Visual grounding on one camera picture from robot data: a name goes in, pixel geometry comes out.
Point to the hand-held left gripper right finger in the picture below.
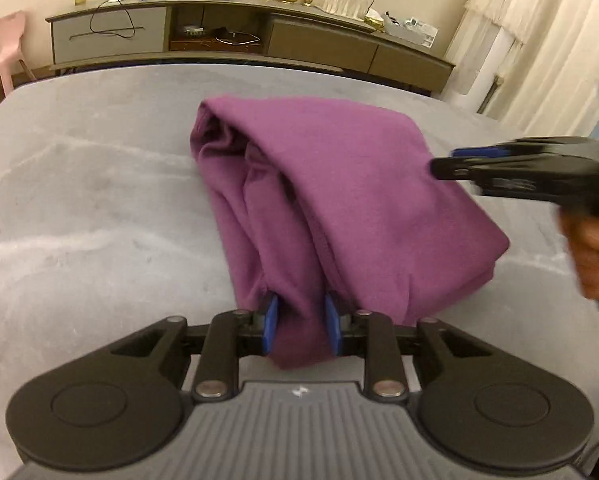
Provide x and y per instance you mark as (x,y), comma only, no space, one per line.
(332,327)

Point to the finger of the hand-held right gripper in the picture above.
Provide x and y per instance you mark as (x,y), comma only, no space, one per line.
(459,168)
(479,152)

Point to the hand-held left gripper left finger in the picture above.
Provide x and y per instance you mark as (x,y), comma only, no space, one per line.
(271,325)

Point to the purple fleece garment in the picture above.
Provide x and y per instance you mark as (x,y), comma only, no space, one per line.
(359,200)

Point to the person's right hand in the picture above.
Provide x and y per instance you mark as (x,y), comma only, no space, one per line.
(594,250)

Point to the white standing air conditioner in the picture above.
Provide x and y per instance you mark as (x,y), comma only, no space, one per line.
(484,70)

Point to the white printed card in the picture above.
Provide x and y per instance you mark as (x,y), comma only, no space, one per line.
(428,35)

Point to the cream curtain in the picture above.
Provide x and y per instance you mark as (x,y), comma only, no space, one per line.
(544,35)

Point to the gold tissue box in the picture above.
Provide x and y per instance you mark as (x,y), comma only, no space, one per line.
(374,21)

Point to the long grey-brown sideboard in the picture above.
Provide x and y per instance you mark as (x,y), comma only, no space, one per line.
(319,42)

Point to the group of clear glasses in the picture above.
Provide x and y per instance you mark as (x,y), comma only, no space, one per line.
(344,2)

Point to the pink plastic chair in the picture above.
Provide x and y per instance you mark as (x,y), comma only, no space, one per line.
(9,35)

